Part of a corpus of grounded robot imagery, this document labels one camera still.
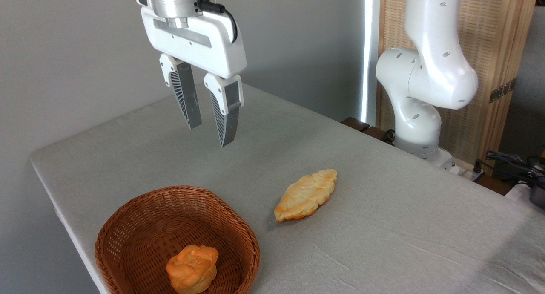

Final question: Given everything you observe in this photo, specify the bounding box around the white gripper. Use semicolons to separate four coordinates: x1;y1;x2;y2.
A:
141;6;247;148

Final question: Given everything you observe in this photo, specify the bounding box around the long twisted bread loaf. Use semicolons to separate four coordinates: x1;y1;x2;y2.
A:
273;168;338;223

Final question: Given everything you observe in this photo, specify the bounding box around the round knotted bread roll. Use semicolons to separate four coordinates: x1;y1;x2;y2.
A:
166;245;220;294

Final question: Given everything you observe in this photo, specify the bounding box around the brown wicker basket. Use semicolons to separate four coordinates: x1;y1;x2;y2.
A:
94;185;261;294

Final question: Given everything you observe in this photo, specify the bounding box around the dark brown wooden block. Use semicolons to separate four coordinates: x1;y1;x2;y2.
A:
340;117;370;132
362;126;395;144

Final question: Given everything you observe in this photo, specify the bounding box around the grey tablecloth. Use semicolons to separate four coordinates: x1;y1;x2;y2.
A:
29;82;545;294

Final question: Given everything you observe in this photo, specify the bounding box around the metal screen hinge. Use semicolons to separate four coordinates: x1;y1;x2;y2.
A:
488;77;517;104

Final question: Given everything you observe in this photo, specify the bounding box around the wooden folding screen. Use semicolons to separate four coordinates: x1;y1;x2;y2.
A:
376;0;539;176

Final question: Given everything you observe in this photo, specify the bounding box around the dark grey device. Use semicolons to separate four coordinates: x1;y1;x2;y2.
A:
529;185;545;209

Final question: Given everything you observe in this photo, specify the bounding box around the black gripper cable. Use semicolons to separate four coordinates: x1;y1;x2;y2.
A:
196;0;238;44

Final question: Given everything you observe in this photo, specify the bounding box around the black cable bundle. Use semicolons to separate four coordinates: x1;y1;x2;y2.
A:
473;150;545;189

